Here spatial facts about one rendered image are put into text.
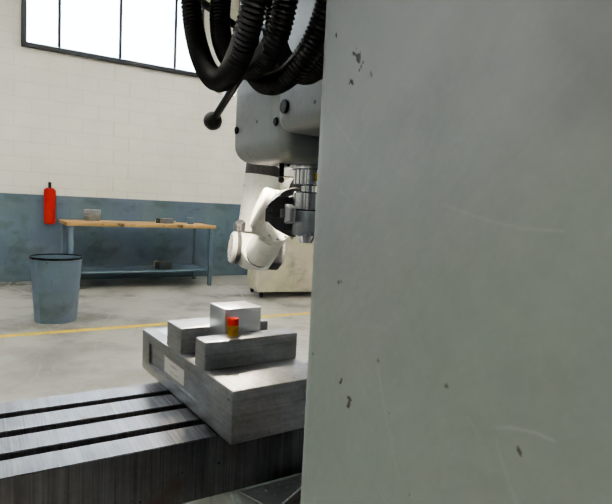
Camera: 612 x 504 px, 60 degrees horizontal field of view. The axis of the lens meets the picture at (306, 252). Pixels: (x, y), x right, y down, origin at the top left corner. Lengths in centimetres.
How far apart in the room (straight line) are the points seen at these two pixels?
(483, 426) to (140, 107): 839
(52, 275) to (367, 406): 520
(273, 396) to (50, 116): 777
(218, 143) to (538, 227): 870
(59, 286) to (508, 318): 533
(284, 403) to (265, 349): 10
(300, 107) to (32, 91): 777
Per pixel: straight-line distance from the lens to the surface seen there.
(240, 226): 131
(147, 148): 855
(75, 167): 832
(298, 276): 713
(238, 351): 76
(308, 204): 83
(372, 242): 35
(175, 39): 885
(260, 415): 71
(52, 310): 558
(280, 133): 74
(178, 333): 83
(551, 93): 27
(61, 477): 69
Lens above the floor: 125
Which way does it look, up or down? 5 degrees down
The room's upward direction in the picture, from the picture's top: 3 degrees clockwise
